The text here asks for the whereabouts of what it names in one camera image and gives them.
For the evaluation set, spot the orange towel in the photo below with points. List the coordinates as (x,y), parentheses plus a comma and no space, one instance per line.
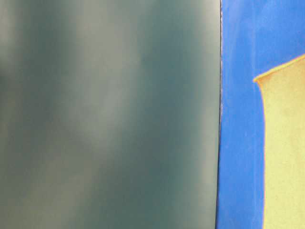
(283,94)

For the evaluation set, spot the blue table cloth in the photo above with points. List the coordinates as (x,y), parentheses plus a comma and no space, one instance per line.
(257,35)

